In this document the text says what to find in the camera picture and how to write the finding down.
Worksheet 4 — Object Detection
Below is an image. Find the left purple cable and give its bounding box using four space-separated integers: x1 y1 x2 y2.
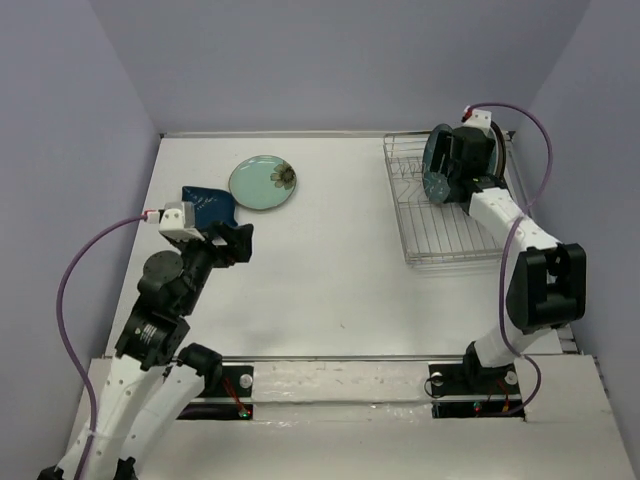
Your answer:
57 209 161 476

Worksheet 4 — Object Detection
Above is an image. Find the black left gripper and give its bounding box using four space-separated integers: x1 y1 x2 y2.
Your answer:
172 219 255 313

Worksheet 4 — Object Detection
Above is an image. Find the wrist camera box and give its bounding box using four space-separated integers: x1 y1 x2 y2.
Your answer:
158 202 205 242
461 105 492 130

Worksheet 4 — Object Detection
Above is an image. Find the light green flower plate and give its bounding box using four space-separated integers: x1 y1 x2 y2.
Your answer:
228 155 297 211

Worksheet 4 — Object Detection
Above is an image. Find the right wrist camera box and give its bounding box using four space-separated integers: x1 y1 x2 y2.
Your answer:
461 105 492 130

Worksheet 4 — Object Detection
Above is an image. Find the metal wire dish rack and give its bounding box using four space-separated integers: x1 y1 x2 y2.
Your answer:
383 131 501 267

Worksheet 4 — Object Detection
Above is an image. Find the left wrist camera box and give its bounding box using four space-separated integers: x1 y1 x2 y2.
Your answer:
158 202 205 242

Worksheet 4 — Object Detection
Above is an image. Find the cream plate with metallic rim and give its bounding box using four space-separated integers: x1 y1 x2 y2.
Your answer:
491 121 507 180

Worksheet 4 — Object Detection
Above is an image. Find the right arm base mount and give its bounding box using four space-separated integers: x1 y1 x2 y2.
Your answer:
423 363 524 419

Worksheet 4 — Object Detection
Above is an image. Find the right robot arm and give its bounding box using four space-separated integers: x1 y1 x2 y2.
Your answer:
422 124 587 392

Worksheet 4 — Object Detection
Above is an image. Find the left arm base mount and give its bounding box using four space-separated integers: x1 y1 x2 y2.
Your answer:
178 364 254 421

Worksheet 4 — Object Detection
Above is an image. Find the small dark teal round plate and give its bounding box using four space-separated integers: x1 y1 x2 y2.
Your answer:
422 124 453 204

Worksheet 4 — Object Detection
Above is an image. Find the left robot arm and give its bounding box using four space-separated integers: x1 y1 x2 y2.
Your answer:
39 209 254 479

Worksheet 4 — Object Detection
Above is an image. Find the navy blue leaf-shaped dish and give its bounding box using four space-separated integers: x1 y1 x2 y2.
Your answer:
181 186 238 229

